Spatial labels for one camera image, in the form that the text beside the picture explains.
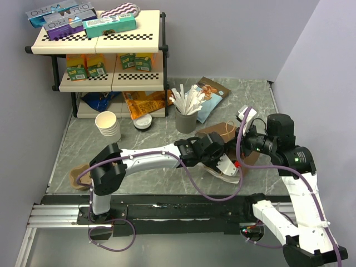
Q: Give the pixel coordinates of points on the aluminium rail frame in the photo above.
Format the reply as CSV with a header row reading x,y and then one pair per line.
x,y
55,239

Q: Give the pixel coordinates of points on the purple O-R-O box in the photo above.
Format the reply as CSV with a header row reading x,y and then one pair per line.
x,y
69,25

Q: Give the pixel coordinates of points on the stack of white cup lids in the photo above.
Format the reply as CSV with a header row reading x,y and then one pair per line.
x,y
143,123

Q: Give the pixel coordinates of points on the green orange box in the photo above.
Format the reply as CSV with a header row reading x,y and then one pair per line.
x,y
76,67
144,61
127,60
95,64

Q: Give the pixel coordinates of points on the orange snack bag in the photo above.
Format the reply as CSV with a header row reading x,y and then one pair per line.
x,y
140,103

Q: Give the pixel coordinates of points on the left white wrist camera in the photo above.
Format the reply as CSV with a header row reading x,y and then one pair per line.
x,y
226,166

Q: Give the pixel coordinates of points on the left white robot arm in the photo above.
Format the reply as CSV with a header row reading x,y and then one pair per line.
x,y
112,164

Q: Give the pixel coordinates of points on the grey straw holder cup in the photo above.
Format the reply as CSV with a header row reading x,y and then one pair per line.
x,y
185,124

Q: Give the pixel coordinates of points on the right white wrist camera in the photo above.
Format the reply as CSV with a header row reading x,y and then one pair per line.
x,y
248,116

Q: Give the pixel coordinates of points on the light blue nut bag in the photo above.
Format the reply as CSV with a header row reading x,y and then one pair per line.
x,y
214,94

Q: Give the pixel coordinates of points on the cream checkered shelf rack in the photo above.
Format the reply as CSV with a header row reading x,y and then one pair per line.
x,y
149,36

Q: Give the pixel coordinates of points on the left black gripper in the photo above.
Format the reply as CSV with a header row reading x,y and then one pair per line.
x,y
213,163

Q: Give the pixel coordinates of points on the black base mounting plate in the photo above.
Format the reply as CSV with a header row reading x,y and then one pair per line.
x,y
170,214

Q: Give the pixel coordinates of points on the brown paper takeout bag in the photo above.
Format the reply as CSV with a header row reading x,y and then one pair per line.
x,y
227,131

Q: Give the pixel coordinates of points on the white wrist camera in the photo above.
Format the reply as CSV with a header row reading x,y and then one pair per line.
x,y
226,166
248,116

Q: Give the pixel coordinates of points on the green orange box far left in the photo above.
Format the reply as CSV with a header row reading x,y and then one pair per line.
x,y
76,67

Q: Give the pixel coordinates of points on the stack of white paper cups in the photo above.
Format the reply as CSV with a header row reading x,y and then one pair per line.
x,y
108,126

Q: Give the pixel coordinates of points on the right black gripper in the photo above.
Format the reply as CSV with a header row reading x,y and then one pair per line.
x,y
245,151

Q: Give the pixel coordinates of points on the purple white wavy pouch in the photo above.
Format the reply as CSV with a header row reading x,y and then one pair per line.
x,y
124,8

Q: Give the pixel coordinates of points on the teal carton box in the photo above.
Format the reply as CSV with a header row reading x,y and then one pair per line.
x,y
114,24

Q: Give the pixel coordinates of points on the dark blue snack bag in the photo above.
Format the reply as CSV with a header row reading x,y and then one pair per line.
x,y
99,101

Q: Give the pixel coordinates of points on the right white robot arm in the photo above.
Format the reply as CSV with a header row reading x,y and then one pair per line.
x,y
308,242

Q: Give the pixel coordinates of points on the blue O-R-O box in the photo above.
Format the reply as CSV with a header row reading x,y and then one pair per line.
x,y
40,16

